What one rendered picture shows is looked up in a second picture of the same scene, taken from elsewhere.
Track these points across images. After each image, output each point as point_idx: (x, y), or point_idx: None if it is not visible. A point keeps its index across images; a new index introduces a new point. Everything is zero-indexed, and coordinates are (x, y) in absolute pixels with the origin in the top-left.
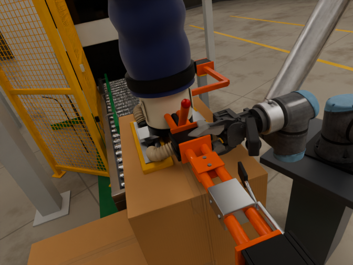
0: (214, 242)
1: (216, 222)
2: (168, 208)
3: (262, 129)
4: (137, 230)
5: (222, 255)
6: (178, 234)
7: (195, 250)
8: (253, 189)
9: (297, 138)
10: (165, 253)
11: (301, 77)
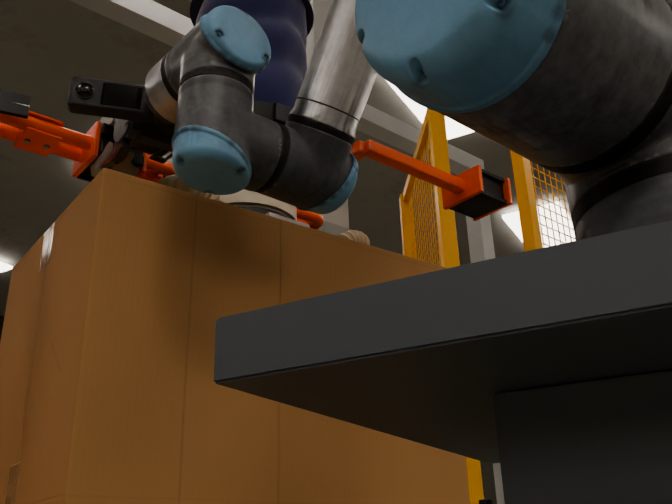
0: (32, 379)
1: (46, 306)
2: (30, 252)
3: (145, 96)
4: (8, 298)
5: (27, 450)
6: (20, 327)
7: (17, 393)
8: (86, 211)
9: (178, 96)
10: (3, 379)
11: (329, 17)
